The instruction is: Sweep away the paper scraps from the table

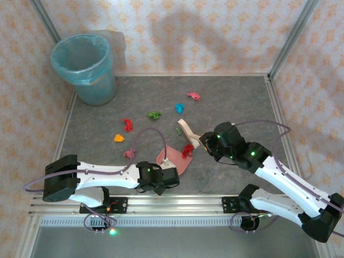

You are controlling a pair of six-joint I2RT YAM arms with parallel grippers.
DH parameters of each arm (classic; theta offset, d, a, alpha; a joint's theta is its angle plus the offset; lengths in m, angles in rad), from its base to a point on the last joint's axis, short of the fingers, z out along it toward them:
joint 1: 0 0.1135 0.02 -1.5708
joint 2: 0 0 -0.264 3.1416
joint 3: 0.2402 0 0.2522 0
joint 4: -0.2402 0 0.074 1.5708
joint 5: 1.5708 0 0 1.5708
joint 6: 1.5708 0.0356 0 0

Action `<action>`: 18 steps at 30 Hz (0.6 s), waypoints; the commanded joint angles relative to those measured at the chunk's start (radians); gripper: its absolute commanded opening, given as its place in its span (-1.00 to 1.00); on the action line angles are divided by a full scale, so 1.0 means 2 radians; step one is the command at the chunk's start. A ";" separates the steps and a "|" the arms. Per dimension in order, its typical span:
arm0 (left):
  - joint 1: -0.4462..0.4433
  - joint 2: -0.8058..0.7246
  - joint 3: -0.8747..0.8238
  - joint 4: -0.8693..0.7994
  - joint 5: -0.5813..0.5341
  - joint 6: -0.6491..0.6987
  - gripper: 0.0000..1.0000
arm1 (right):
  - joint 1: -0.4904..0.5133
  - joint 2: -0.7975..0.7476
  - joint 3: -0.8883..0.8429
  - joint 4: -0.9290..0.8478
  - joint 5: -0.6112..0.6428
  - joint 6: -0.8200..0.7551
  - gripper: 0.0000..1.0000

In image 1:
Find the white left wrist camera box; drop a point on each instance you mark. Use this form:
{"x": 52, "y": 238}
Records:
{"x": 167, "y": 164}

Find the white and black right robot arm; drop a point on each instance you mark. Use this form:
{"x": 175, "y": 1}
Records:
{"x": 285, "y": 185}

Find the round waste bin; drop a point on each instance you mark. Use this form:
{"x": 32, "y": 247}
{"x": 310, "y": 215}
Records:
{"x": 99, "y": 94}

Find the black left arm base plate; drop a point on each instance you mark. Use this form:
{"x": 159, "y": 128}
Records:
{"x": 122, "y": 205}

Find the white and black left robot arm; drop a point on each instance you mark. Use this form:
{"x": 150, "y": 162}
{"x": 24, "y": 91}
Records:
{"x": 107, "y": 178}

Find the cream hand brush red tip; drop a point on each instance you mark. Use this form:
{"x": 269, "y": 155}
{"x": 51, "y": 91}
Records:
{"x": 188, "y": 131}

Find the light green paper scrap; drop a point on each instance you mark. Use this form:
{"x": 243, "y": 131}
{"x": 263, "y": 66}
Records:
{"x": 178, "y": 130}

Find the aluminium table side rail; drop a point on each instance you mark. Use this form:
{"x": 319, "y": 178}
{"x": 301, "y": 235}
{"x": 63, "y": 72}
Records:
{"x": 272, "y": 91}
{"x": 70, "y": 108}

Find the dark green paper scrap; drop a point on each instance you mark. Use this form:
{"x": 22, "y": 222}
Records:
{"x": 154, "y": 115}

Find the red paper scrap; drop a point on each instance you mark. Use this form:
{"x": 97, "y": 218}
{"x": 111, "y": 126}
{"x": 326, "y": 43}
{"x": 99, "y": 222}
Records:
{"x": 128, "y": 124}
{"x": 187, "y": 151}

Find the blue paper scrap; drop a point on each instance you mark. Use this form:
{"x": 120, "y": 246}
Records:
{"x": 180, "y": 108}

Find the aluminium table back rail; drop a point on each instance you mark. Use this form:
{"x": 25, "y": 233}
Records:
{"x": 188, "y": 74}

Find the pink plastic dustpan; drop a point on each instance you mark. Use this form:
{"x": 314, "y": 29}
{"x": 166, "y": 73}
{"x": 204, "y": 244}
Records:
{"x": 174, "y": 158}

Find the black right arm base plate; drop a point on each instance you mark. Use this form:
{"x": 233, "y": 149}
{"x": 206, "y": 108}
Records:
{"x": 228, "y": 205}

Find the pink paper scrap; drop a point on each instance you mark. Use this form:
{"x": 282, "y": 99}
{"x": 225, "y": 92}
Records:
{"x": 130, "y": 154}
{"x": 193, "y": 96}

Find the blue plastic bin liner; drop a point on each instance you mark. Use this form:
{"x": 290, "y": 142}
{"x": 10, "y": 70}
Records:
{"x": 80, "y": 76}

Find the aluminium frame post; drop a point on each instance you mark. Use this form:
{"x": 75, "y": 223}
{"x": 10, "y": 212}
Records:
{"x": 45, "y": 20}
{"x": 293, "y": 35}

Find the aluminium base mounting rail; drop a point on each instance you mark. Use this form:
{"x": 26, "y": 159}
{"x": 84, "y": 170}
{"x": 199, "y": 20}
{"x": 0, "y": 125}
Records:
{"x": 174, "y": 205}

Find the orange paper scrap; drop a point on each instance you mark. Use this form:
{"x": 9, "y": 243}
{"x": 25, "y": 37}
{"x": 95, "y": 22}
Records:
{"x": 119, "y": 138}

